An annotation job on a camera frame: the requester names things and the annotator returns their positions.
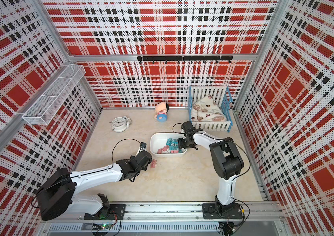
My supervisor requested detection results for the pink binder clip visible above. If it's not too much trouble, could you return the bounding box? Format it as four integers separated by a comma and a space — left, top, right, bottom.
150, 159, 161, 168

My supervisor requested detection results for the white plastic storage box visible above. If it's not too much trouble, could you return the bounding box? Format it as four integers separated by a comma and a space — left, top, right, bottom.
150, 132, 188, 157

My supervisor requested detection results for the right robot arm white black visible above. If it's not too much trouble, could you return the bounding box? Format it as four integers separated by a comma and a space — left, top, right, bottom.
178, 131, 244, 207

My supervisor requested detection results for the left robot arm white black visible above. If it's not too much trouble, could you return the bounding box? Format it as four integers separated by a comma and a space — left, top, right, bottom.
35, 150, 152, 221

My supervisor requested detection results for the printed crib blanket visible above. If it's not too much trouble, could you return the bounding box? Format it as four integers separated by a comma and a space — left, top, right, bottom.
190, 95, 227, 122

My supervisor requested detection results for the blue white toy crib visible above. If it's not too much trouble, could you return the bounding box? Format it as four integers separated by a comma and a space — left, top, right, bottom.
188, 86, 233, 132

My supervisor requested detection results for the pink baby doll toy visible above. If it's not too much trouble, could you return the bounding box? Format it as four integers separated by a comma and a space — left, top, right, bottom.
154, 102, 169, 123

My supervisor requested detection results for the white alarm clock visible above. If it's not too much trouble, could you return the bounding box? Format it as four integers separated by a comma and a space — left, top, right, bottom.
111, 116, 132, 133

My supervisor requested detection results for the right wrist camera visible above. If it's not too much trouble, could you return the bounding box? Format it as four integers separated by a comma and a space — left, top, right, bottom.
181, 121, 196, 136

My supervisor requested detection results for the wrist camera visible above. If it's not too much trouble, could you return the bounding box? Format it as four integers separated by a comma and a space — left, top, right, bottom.
181, 121, 196, 136
137, 142, 147, 153

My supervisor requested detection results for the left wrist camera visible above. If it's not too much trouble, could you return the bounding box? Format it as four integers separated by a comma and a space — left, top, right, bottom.
137, 142, 147, 153

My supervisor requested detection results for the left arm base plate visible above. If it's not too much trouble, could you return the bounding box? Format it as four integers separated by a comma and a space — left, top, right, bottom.
83, 204, 126, 220

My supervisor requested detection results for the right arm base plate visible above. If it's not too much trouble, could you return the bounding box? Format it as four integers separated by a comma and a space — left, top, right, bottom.
202, 203, 243, 220

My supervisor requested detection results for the black hook rail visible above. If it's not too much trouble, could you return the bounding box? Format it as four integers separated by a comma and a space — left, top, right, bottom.
137, 55, 234, 63

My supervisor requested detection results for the aluminium front rail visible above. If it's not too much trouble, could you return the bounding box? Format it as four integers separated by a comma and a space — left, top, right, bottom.
42, 202, 285, 222

